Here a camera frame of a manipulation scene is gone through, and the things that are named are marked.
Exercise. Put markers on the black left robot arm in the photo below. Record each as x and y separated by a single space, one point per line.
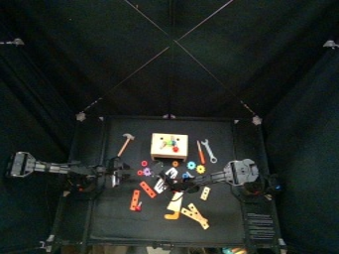
52 168

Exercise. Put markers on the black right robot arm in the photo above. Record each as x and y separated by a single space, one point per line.
240 172

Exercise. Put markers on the red toy hex screw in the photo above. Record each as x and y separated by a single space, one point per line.
138 207

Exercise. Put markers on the orange toy nut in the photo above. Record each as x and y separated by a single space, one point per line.
175 163

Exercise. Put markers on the blue toy nut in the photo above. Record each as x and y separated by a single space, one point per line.
187 175

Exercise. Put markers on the short wooden hole strip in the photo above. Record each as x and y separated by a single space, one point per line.
204 193

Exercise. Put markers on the red toy hex nut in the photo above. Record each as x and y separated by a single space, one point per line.
139 172
144 163

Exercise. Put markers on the blue toy gear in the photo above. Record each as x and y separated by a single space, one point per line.
191 165

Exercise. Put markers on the yellow toy gear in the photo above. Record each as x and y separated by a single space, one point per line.
200 169

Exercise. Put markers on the purple toy gear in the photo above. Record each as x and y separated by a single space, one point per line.
147 171

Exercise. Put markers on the wooden toy tool box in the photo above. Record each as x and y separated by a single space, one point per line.
168 152

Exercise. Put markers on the long wooden hole strip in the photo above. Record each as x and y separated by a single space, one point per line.
192 206
186 212

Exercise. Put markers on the orange long toy strip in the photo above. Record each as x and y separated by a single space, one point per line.
134 198

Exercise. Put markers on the small red toy peg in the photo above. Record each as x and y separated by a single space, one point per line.
175 149

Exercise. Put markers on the small green toy peg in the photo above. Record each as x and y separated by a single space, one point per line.
164 144

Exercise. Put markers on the orange toy screwdriver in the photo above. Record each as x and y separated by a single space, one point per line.
200 153

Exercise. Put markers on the small blue toy peg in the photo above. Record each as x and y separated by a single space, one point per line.
174 143

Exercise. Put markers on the grey toy wrench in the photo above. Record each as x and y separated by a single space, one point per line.
208 151

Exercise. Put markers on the grey metal frame bracket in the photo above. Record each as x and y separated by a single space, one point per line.
331 44
80 116
47 243
168 116
256 120
282 242
16 42

